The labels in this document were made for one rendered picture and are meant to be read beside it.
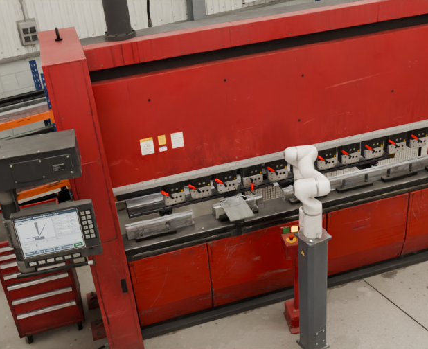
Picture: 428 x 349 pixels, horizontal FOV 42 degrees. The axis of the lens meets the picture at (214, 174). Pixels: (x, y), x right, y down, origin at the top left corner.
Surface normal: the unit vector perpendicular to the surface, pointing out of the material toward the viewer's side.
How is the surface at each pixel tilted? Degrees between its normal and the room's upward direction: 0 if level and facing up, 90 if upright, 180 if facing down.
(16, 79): 90
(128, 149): 90
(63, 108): 90
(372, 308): 0
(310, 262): 90
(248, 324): 0
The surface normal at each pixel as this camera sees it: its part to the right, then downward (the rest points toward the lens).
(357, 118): 0.29, 0.44
